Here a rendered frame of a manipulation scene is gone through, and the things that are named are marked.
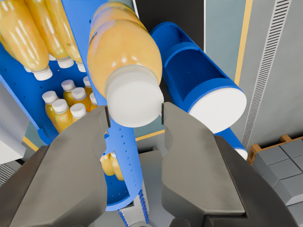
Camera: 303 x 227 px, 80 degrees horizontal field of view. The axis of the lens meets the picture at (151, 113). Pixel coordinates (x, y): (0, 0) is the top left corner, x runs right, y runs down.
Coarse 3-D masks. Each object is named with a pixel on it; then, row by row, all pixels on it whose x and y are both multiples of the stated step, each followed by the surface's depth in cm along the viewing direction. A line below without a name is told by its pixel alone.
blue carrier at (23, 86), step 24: (0, 0) 25; (72, 0) 29; (96, 0) 33; (72, 24) 31; (0, 48) 44; (0, 72) 42; (24, 72) 51; (72, 72) 63; (24, 96) 51; (96, 96) 41; (48, 120) 61; (48, 144) 50; (120, 144) 56; (120, 168) 63; (120, 192) 85
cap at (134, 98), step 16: (128, 80) 11; (144, 80) 11; (112, 96) 11; (128, 96) 12; (144, 96) 12; (160, 96) 12; (112, 112) 12; (128, 112) 12; (144, 112) 13; (160, 112) 13
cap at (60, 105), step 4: (56, 100) 53; (60, 100) 53; (64, 100) 53; (52, 104) 52; (56, 104) 52; (60, 104) 52; (64, 104) 52; (56, 108) 51; (60, 108) 52; (64, 108) 52
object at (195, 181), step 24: (168, 120) 10; (192, 120) 10; (168, 144) 10; (192, 144) 8; (216, 144) 8; (168, 168) 7; (192, 168) 7; (216, 168) 7; (168, 192) 7; (192, 192) 6; (216, 192) 6; (192, 216) 6
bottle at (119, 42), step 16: (96, 16) 21; (112, 16) 18; (128, 16) 18; (96, 32) 16; (112, 32) 14; (128, 32) 14; (144, 32) 16; (96, 48) 14; (112, 48) 13; (128, 48) 13; (144, 48) 14; (96, 64) 14; (112, 64) 13; (128, 64) 13; (144, 64) 14; (160, 64) 15; (96, 80) 14; (112, 80) 13; (160, 80) 16
